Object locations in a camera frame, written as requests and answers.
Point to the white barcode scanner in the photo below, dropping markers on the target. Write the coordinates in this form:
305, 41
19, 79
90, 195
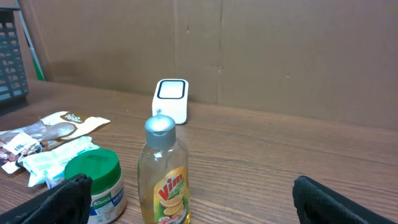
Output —
171, 99

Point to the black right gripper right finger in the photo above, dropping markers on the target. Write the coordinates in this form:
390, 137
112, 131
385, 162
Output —
318, 204

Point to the teal snack packet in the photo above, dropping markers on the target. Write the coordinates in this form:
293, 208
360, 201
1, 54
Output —
56, 159

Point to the green white tissue pack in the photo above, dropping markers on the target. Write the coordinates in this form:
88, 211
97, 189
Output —
54, 178

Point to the grey plastic mesh basket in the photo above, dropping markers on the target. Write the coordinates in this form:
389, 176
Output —
14, 85

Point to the brown and white snack bag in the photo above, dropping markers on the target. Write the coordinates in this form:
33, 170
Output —
44, 135

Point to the green lid seasoning jar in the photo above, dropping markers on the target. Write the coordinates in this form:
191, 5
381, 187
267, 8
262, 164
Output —
107, 190

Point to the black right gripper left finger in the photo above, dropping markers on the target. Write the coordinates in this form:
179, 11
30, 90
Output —
68, 202

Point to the yellow dish soap bottle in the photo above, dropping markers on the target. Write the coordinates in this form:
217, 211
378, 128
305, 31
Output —
162, 174

